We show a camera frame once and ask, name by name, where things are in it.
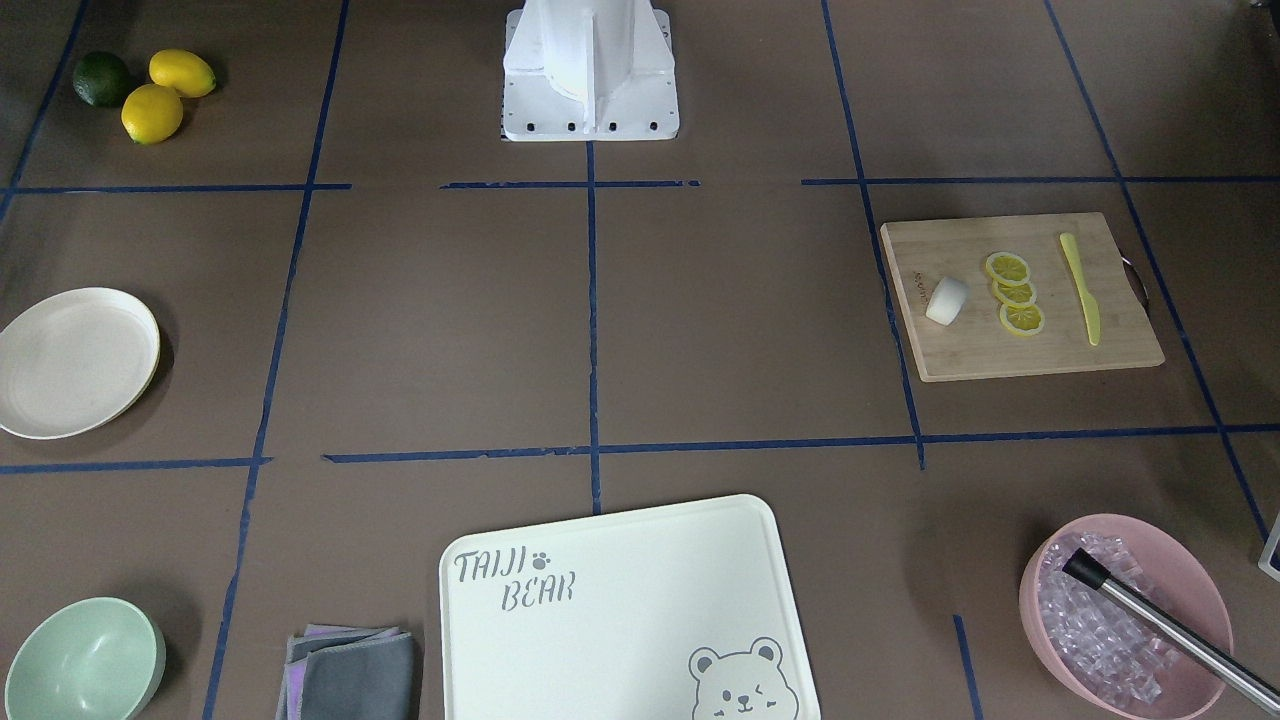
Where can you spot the cream round plate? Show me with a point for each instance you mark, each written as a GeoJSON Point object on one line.
{"type": "Point", "coordinates": [75, 361]}

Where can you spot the cream bear tray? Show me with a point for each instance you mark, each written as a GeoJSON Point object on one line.
{"type": "Point", "coordinates": [683, 611]}

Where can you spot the white steamed bun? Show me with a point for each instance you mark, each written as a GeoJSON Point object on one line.
{"type": "Point", "coordinates": [947, 301]}

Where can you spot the bamboo cutting board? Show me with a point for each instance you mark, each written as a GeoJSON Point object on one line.
{"type": "Point", "coordinates": [976, 346]}

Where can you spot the lemon slice top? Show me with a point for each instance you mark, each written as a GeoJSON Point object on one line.
{"type": "Point", "coordinates": [1007, 268]}

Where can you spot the lemon slice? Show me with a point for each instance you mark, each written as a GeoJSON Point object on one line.
{"type": "Point", "coordinates": [1022, 321]}
{"type": "Point", "coordinates": [1007, 268]}
{"type": "Point", "coordinates": [1015, 295]}

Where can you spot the lemon slice middle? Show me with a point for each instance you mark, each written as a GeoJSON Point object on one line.
{"type": "Point", "coordinates": [1015, 295]}

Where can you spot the lemon slice bottom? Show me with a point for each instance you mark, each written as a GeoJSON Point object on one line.
{"type": "Point", "coordinates": [1022, 321]}

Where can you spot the folded grey purple cloth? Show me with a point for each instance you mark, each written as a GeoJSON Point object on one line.
{"type": "Point", "coordinates": [347, 672]}

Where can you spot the yellow plastic knife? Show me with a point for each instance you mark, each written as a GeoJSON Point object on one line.
{"type": "Point", "coordinates": [1090, 308]}

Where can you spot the yellow lemon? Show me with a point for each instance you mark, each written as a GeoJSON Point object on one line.
{"type": "Point", "coordinates": [152, 114]}
{"type": "Point", "coordinates": [187, 73]}

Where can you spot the pink bowl with ice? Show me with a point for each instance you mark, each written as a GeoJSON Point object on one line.
{"type": "Point", "coordinates": [1101, 652]}

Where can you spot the green lime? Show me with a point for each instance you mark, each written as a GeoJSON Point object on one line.
{"type": "Point", "coordinates": [102, 80]}

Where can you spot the mint green bowl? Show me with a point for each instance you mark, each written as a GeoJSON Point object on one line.
{"type": "Point", "coordinates": [100, 658]}

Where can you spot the steel muddler black tip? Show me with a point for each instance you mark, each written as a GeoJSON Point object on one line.
{"type": "Point", "coordinates": [1085, 569]}

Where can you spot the metal cup rack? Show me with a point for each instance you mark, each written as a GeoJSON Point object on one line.
{"type": "Point", "coordinates": [1268, 562]}

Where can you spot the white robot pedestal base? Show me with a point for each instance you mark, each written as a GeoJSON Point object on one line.
{"type": "Point", "coordinates": [579, 71]}

